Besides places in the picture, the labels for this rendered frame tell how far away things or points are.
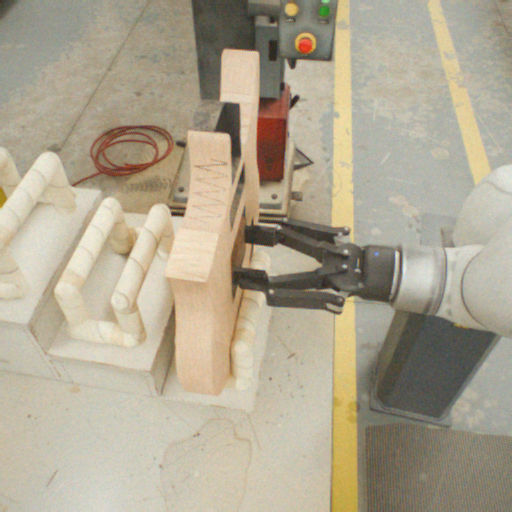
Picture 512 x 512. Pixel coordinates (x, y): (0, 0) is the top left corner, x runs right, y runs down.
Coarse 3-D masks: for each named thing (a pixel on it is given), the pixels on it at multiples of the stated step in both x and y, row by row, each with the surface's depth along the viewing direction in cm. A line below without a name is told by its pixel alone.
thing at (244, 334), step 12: (264, 252) 82; (252, 264) 81; (264, 264) 80; (252, 300) 76; (240, 312) 75; (252, 312) 74; (240, 324) 73; (252, 324) 73; (240, 336) 71; (252, 336) 72; (240, 348) 70; (252, 348) 72
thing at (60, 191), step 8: (56, 176) 74; (64, 176) 76; (48, 184) 75; (56, 184) 75; (64, 184) 76; (56, 192) 76; (64, 192) 77; (56, 200) 78; (64, 200) 78; (72, 200) 79; (56, 208) 80; (64, 208) 79; (72, 208) 80
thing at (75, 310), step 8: (80, 296) 69; (64, 304) 68; (72, 304) 68; (80, 304) 70; (64, 312) 70; (72, 312) 70; (80, 312) 70; (88, 312) 73; (72, 320) 71; (80, 320) 72
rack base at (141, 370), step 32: (128, 256) 85; (96, 288) 81; (160, 288) 81; (64, 320) 77; (160, 320) 77; (64, 352) 73; (96, 352) 73; (128, 352) 73; (160, 352) 75; (96, 384) 78; (128, 384) 76; (160, 384) 77
